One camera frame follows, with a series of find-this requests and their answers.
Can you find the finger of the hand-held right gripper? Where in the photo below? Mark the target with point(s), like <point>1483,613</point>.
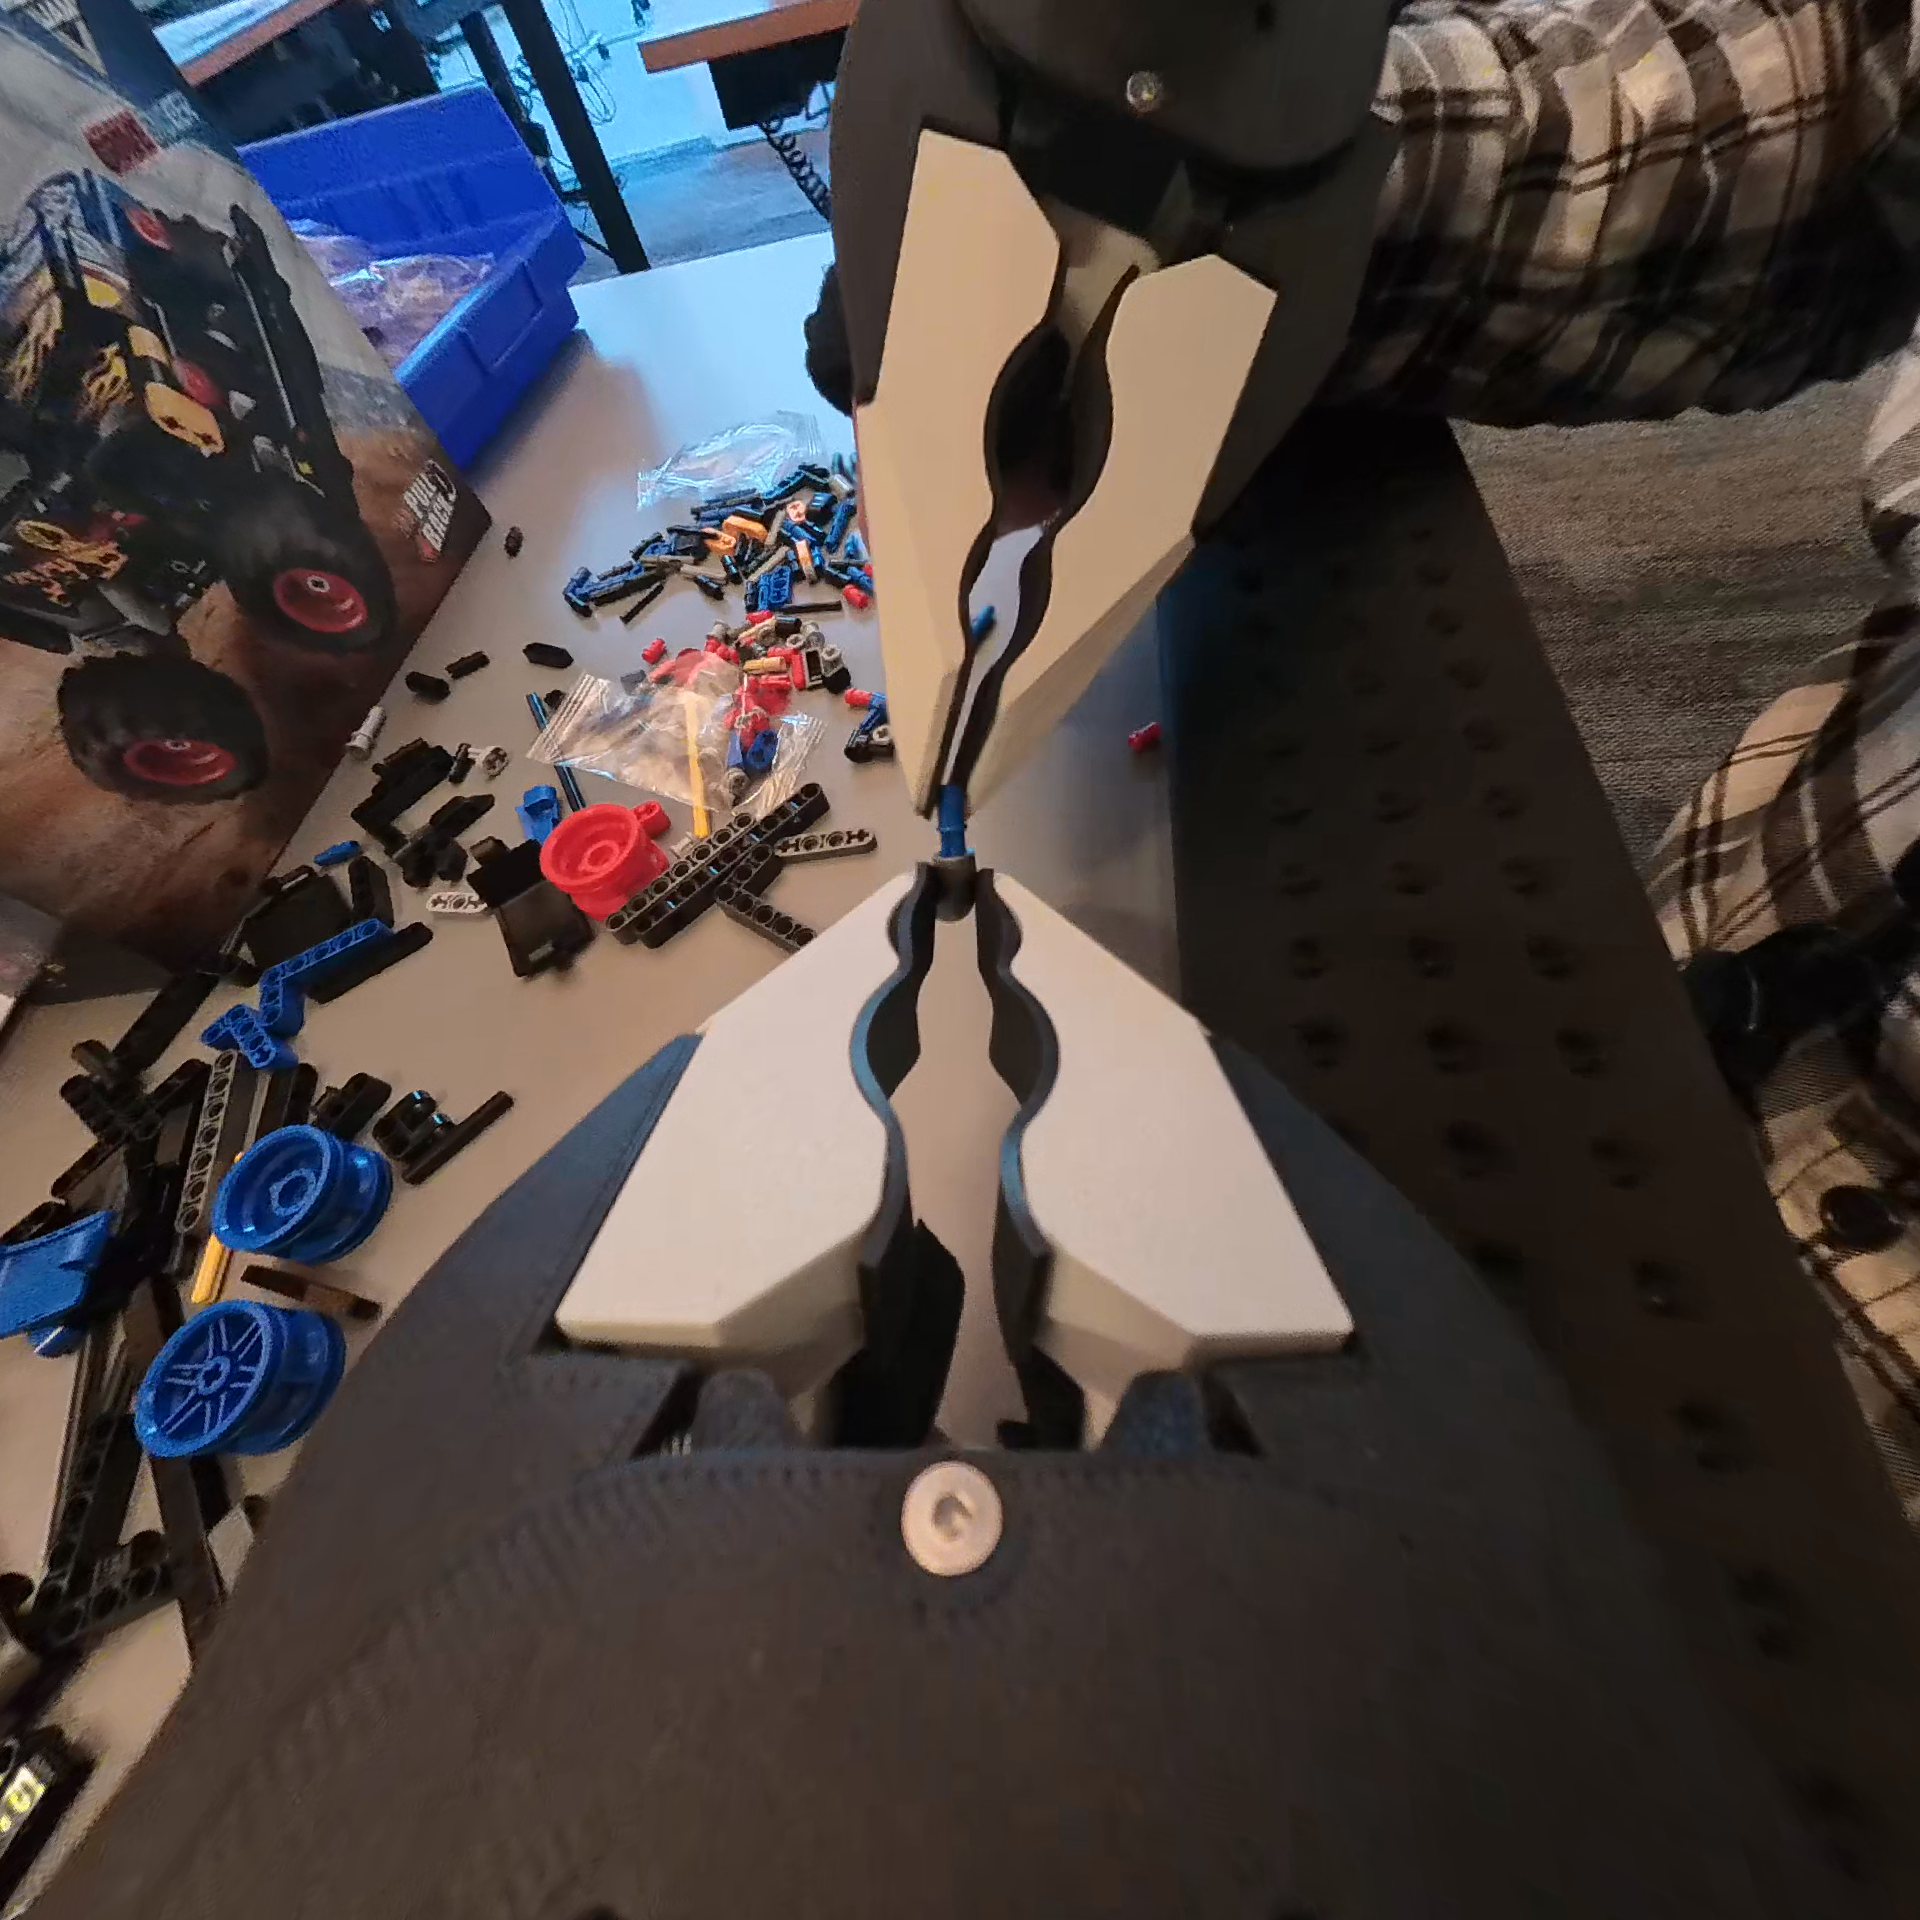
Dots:
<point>1171,435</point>
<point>931,421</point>

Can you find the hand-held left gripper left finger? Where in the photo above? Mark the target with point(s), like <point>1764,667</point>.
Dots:
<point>735,1185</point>

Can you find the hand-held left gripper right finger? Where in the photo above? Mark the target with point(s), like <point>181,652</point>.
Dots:
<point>1171,1185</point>

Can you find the small blue toy pin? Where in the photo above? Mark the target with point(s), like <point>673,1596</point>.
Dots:
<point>955,827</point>

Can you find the clear bag of small parts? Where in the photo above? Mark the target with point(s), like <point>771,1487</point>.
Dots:
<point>628,734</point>

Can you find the person's right forearm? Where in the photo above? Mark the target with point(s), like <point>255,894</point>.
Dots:
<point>1621,226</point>

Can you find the empty clear plastic bag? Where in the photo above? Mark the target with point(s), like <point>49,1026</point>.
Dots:
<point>735,458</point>

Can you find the pile of small toy pins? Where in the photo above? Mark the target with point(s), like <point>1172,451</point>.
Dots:
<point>763,570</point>

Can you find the pile of black toy beams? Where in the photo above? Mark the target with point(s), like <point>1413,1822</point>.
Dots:
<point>704,885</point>

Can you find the black square toy panel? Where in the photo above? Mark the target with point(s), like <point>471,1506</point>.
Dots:
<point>300,922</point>
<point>541,932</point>

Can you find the wooden background table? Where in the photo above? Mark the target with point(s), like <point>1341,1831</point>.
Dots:
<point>749,30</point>

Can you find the red toy wheel rim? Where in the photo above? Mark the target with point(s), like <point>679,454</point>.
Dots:
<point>592,863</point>

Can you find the yellow toy axle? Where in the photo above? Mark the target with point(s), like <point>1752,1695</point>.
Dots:
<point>211,1271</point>
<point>699,781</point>

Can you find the small blue toy panel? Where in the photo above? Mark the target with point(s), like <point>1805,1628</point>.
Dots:
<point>540,812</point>

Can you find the blue storage bin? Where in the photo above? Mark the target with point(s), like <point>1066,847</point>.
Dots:
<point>495,347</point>

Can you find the black table leg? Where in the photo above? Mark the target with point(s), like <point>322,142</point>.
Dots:
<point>562,137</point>

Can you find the blue angled toy beam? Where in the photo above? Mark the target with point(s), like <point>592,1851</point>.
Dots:
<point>322,961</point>
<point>248,1037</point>

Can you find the blue spoked toy wheel rim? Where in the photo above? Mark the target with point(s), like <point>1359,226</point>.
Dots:
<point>218,1381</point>

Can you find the person's plaid shirt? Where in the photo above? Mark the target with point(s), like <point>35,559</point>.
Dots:
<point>1845,1276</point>

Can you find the blue toy fender piece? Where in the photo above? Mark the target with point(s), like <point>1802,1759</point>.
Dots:
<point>52,1276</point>

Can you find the printed toy truck box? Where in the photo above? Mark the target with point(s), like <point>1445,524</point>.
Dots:
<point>149,451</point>

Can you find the black digital timer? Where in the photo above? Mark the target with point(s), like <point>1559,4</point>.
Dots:
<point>37,1801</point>

